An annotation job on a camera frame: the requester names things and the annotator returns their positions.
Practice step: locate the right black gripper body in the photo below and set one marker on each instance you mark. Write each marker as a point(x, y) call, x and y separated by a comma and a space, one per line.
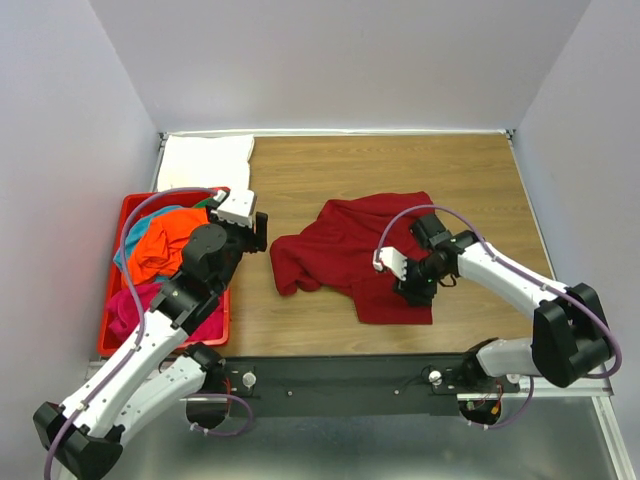
point(420, 283)

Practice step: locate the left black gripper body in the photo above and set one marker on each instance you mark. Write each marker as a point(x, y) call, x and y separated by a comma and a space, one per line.
point(240, 237)

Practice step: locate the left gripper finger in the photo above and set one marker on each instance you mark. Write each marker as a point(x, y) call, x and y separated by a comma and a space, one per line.
point(261, 222)
point(260, 241)

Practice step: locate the dark red t shirt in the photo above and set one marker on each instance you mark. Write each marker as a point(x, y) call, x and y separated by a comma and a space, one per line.
point(337, 251)

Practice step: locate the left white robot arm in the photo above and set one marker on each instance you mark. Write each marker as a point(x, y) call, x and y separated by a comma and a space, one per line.
point(89, 430)

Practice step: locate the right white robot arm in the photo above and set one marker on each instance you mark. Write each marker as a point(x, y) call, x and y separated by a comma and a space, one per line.
point(570, 336)

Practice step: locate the green t shirt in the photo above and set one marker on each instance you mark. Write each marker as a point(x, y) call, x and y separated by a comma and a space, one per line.
point(205, 203)

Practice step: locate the orange t shirt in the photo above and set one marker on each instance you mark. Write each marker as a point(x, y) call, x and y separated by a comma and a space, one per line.
point(158, 254)

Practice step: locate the folded white t shirt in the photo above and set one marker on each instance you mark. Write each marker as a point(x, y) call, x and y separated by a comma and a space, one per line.
point(206, 162)

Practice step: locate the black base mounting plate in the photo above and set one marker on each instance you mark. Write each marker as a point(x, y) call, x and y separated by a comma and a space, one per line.
point(352, 385)

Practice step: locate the teal t shirt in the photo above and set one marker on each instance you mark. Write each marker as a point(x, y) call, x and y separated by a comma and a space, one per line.
point(136, 232)

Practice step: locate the magenta t shirt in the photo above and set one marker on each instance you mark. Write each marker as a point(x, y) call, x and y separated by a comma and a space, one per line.
point(121, 318)

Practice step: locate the red plastic bin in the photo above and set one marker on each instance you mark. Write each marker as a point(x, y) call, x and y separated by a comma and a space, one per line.
point(134, 207)

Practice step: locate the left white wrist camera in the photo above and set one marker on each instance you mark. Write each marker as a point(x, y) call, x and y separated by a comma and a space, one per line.
point(235, 206)

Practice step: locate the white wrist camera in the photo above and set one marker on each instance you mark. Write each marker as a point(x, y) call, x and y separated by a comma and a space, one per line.
point(392, 260)
point(235, 206)

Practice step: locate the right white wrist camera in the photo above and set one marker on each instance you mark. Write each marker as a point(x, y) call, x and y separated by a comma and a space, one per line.
point(392, 260)

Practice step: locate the aluminium frame rail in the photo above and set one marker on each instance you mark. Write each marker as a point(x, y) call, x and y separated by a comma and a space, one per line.
point(542, 388)

